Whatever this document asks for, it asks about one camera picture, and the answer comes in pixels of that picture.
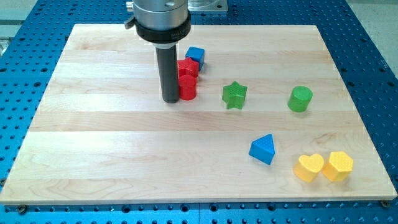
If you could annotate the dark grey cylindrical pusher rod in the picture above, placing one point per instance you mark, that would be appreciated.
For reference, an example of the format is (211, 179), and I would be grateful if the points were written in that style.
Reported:
(168, 71)

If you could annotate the blue triangle block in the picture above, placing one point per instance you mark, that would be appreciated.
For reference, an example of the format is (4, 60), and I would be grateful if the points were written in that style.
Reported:
(263, 149)

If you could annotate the red star block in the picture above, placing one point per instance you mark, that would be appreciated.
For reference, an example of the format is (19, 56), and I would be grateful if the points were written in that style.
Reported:
(188, 66)

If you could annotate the blue cube block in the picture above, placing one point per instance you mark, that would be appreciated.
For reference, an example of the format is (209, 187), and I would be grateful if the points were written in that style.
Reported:
(196, 54)

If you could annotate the red cylinder block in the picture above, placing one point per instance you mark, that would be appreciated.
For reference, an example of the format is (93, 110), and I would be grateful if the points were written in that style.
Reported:
(187, 87)

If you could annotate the silver metal mounting plate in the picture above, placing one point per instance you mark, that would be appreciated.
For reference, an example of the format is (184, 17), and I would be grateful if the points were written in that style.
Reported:
(210, 4)

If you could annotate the green star block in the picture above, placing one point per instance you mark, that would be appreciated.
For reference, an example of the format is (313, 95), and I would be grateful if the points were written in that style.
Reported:
(234, 95)

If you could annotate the light wooden board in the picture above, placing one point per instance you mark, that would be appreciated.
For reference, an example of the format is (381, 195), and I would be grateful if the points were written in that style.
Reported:
(102, 133)

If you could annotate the green cylinder block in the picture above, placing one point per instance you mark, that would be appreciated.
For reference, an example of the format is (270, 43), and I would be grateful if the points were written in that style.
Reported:
(300, 98)

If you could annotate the yellow heart block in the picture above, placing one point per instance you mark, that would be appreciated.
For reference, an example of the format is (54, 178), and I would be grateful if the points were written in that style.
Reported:
(308, 167)

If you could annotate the yellow hexagon block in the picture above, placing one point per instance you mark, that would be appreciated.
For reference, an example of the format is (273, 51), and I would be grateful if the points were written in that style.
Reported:
(339, 165)

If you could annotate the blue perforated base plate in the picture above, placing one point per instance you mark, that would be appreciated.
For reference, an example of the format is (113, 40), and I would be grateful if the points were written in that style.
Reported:
(30, 59)

